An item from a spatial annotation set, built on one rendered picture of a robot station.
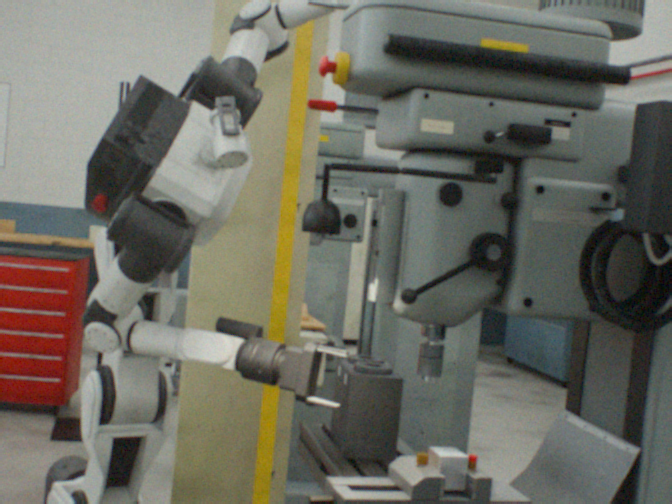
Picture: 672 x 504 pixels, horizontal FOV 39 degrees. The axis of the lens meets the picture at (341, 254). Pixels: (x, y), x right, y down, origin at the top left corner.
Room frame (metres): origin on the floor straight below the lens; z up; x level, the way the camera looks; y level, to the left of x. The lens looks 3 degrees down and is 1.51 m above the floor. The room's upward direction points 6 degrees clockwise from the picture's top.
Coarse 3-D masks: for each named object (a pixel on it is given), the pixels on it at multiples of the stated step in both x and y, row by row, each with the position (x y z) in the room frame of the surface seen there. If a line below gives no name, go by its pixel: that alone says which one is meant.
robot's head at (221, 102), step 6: (216, 102) 1.90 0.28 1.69; (222, 102) 1.89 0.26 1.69; (228, 102) 1.90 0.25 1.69; (234, 102) 1.90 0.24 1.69; (216, 108) 1.91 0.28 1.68; (222, 108) 1.90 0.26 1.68; (234, 108) 1.89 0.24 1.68; (210, 114) 1.92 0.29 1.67; (222, 114) 1.88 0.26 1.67; (234, 114) 1.88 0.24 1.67; (222, 120) 1.87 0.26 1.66; (234, 120) 1.88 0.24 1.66; (222, 126) 1.87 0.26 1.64; (234, 126) 1.87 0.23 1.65; (222, 132) 1.86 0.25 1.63; (228, 132) 1.86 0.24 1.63; (234, 132) 1.86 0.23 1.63
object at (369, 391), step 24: (360, 360) 2.18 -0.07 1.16; (384, 360) 2.21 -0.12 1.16; (336, 384) 2.24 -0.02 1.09; (360, 384) 2.06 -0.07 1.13; (384, 384) 2.06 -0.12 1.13; (360, 408) 2.06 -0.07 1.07; (384, 408) 2.06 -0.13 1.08; (336, 432) 2.17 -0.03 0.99; (360, 432) 2.06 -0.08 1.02; (384, 432) 2.07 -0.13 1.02; (360, 456) 2.06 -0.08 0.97; (384, 456) 2.07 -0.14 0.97
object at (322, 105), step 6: (312, 102) 1.83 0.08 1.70; (318, 102) 1.83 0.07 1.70; (324, 102) 1.83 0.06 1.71; (330, 102) 1.84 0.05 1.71; (336, 102) 1.85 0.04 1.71; (312, 108) 1.83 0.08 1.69; (318, 108) 1.83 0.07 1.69; (324, 108) 1.83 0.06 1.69; (330, 108) 1.84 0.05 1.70; (336, 108) 1.84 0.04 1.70; (342, 108) 1.85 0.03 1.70; (348, 108) 1.85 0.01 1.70; (354, 108) 1.85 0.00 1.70; (360, 108) 1.85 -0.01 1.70; (366, 108) 1.86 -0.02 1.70; (372, 108) 1.86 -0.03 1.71; (372, 114) 1.87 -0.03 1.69; (378, 114) 1.86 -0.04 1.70
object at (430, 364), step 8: (424, 352) 1.78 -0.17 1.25; (432, 352) 1.78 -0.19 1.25; (440, 352) 1.78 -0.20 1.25; (424, 360) 1.78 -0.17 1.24; (432, 360) 1.78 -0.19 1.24; (440, 360) 1.78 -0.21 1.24; (424, 368) 1.78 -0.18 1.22; (432, 368) 1.78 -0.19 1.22; (440, 368) 1.79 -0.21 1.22; (432, 376) 1.78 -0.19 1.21; (440, 376) 1.79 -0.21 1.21
